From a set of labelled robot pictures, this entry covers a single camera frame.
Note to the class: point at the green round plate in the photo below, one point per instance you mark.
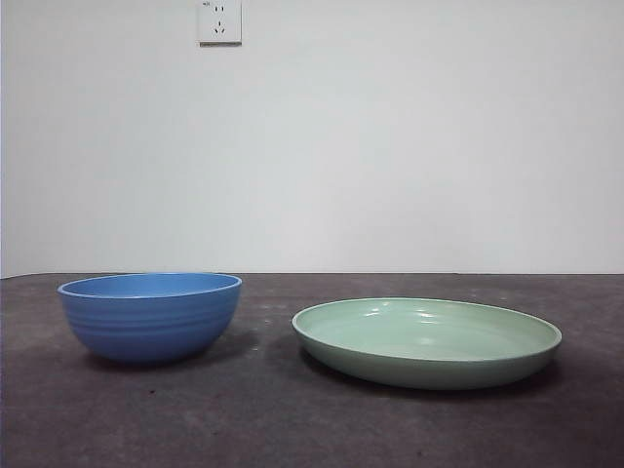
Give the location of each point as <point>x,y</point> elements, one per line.
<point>419,365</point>

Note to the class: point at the blue ribbed bowl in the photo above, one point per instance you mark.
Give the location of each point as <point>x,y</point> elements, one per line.
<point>146,326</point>

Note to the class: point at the white wall socket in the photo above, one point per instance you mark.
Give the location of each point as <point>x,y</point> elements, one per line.
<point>219,24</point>

